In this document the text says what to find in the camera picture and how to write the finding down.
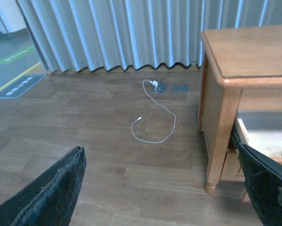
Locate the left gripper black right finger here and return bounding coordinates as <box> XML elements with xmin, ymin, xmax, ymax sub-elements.
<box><xmin>237</xmin><ymin>143</ymin><xmax>282</xmax><ymax>226</ymax></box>

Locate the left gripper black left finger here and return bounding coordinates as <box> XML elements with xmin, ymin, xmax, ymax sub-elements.
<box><xmin>0</xmin><ymin>146</ymin><xmax>87</xmax><ymax>226</ymax></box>

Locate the wooden drawer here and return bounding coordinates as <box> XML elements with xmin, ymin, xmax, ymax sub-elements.
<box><xmin>230</xmin><ymin>110</ymin><xmax>282</xmax><ymax>182</ymax></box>

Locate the wooden nightstand cabinet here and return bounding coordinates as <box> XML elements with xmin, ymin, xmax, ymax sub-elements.
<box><xmin>198</xmin><ymin>25</ymin><xmax>282</xmax><ymax>194</ymax></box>

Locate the grey floor sign mat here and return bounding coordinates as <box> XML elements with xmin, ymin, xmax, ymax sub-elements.
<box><xmin>0</xmin><ymin>74</ymin><xmax>46</xmax><ymax>99</ymax></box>

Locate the closed grey floor socket cover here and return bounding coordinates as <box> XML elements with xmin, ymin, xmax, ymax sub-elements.
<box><xmin>172</xmin><ymin>84</ymin><xmax>189</xmax><ymax>93</ymax></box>

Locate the open grey floor socket box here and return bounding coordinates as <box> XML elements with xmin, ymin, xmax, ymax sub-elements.
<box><xmin>151</xmin><ymin>81</ymin><xmax>167</xmax><ymax>93</ymax></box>

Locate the white plug in floor socket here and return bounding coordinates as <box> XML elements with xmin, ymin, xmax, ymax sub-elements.
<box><xmin>149</xmin><ymin>81</ymin><xmax>158</xmax><ymax>87</ymax></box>

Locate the pale pleated curtain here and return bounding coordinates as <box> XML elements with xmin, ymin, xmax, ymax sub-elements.
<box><xmin>18</xmin><ymin>0</ymin><xmax>282</xmax><ymax>72</ymax></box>

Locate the white cable on floor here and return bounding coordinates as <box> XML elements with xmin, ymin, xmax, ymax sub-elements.
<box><xmin>131</xmin><ymin>79</ymin><xmax>177</xmax><ymax>144</ymax></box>

